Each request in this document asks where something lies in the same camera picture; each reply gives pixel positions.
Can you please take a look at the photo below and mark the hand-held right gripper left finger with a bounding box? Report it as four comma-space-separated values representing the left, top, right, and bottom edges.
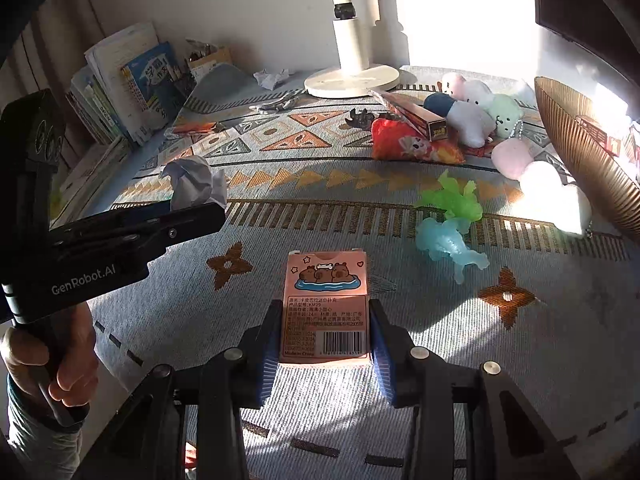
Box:
95, 300, 283, 480

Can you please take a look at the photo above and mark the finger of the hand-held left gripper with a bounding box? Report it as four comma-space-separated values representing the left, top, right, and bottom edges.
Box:
55, 236, 168, 260
50, 203, 227, 248

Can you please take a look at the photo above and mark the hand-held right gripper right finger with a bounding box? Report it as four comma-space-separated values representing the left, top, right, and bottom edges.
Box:
370, 300, 581, 480

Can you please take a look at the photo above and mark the white paper ball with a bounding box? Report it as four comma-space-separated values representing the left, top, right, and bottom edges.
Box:
252, 69, 291, 92
160, 155, 228, 211

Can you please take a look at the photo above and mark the pink playing card box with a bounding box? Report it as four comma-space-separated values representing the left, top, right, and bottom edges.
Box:
279, 249, 372, 367

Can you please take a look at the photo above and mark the aqua translucent toy dinosaur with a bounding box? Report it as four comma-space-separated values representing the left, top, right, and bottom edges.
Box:
415, 216, 490, 285

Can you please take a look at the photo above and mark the green translucent toy dragon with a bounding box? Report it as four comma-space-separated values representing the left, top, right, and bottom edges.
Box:
412, 170, 485, 223

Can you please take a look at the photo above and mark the golden ribbed bowl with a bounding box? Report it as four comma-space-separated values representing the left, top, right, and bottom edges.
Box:
534, 76, 640, 241

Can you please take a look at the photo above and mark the long dark red box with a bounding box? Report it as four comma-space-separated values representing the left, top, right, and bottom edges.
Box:
369, 88, 447, 142
575, 115, 621, 157

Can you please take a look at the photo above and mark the person's left forearm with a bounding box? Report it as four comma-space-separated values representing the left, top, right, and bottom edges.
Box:
5, 375, 86, 480

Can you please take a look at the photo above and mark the person's left hand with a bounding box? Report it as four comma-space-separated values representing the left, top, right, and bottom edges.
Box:
0, 305, 99, 407

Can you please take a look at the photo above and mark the long orange box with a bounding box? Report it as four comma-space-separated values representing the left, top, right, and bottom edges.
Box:
165, 120, 226, 137

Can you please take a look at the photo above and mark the stack of books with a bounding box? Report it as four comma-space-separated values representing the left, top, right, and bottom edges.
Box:
50, 21, 186, 221

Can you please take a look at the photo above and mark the blue cover book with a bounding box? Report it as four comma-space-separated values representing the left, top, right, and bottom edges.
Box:
120, 42, 183, 133

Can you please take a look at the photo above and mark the patterned woven mat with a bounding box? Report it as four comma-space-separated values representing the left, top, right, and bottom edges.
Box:
90, 62, 636, 480

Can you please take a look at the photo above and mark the beige curtain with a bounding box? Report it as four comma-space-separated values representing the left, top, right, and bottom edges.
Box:
0, 0, 108, 126

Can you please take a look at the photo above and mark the cardboard box with stationery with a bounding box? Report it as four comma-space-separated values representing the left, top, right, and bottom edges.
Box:
185, 39, 233, 83

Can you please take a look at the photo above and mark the small dark toy figure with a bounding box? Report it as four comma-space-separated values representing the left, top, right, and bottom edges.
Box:
345, 107, 383, 131

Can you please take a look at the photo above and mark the white desk lamp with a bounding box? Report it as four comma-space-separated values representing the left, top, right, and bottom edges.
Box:
304, 0, 402, 99

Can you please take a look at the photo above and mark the red snack bag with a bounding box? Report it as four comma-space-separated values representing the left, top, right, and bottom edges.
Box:
371, 117, 466, 165

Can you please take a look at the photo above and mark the white plush heart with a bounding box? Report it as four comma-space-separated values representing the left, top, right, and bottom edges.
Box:
520, 160, 593, 236

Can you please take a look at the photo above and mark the pink plush ball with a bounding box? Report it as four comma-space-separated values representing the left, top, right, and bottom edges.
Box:
491, 139, 538, 181

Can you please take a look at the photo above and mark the white plush toy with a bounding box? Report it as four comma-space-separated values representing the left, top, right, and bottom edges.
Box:
445, 80, 496, 147

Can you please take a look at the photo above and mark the navy blue plush toy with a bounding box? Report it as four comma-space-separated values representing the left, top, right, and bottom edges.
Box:
424, 92, 458, 116

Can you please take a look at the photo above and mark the green plush toy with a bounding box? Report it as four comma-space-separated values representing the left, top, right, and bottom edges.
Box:
487, 94, 526, 140

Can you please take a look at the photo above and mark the white pink plush bear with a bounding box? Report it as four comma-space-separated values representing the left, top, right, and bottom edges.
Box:
440, 72, 468, 97

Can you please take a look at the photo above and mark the dark framed screen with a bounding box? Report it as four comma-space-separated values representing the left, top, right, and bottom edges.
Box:
530, 0, 640, 68

